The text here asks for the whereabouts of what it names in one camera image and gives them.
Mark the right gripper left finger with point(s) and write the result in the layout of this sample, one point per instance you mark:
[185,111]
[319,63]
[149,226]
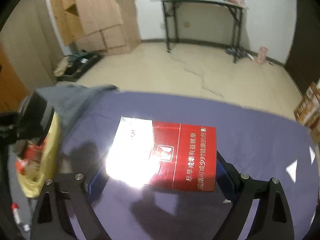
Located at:
[51,219]

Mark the black foam-topped cylinder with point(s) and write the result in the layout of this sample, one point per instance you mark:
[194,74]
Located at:
[34,119]

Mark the dark door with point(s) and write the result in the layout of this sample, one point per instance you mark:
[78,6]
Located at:
[303,62]

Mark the wooden wardrobe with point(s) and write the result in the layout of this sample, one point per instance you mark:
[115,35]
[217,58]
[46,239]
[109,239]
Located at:
[109,26]

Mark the dark clothes on floor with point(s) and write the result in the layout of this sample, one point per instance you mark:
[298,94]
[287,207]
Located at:
[239,53]

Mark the printed cardboard box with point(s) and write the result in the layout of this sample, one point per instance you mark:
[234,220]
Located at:
[307,111]

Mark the black folding table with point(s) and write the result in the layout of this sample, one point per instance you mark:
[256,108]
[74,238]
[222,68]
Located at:
[215,23]

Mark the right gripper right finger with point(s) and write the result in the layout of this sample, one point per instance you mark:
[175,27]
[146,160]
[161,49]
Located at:
[272,218]

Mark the white paper triangle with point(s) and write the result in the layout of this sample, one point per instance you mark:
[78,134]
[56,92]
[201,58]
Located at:
[292,170]
[312,154]

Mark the grey cloth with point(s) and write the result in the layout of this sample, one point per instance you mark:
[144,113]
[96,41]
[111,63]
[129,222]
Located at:
[69,102]

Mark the yellow plastic basin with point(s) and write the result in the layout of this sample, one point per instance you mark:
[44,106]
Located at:
[32,187]

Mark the white paper triangle far right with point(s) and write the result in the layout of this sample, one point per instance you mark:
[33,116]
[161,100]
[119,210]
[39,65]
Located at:
[312,154]

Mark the red silver Hongqiqu carton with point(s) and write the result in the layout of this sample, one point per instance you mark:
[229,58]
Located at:
[29,157]

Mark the pink snack bag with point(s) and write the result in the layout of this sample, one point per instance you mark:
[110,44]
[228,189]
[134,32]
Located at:
[261,55]

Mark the black suitcase with clothes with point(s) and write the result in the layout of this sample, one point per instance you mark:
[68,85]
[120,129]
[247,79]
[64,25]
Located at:
[72,67]

